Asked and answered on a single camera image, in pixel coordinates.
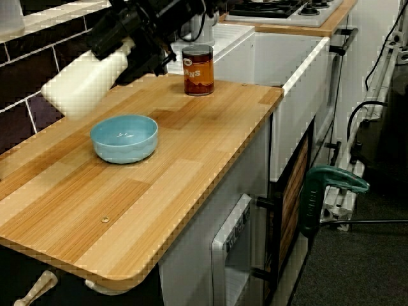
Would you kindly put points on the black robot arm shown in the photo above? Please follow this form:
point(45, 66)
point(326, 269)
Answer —
point(204, 6)

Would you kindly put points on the brown beans can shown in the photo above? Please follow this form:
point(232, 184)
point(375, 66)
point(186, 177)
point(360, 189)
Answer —
point(197, 73)

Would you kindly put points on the white toy sink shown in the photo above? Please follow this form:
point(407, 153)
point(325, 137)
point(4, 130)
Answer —
point(277, 60)

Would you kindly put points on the white toy kitchen cabinet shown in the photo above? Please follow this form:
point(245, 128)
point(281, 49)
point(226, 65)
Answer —
point(188, 255)

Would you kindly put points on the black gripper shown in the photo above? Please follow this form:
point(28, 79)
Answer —
point(156, 22)

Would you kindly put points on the light blue bowl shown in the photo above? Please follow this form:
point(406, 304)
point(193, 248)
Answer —
point(124, 140)

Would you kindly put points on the wooden slat door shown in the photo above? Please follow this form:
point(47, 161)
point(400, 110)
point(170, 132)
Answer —
point(293, 197)

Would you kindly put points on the aluminium frame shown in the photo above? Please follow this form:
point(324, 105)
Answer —
point(379, 83)

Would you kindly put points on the grey toy faucet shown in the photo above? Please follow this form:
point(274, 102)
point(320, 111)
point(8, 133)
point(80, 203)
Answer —
point(208, 32)

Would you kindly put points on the black stove grate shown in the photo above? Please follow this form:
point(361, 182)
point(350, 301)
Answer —
point(264, 11)

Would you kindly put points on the black stove knob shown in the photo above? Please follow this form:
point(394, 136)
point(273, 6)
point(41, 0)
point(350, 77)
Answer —
point(320, 4)
point(308, 12)

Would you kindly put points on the grey toy dishwasher door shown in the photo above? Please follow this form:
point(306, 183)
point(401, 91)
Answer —
point(220, 242)

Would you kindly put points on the cream detergent bottle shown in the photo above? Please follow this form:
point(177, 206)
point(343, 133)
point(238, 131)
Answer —
point(79, 86)

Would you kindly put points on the white toy stove top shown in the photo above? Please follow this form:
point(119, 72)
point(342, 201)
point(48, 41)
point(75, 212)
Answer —
point(318, 19)

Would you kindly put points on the cream backsplash ledge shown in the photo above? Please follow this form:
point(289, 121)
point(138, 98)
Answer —
point(63, 16)

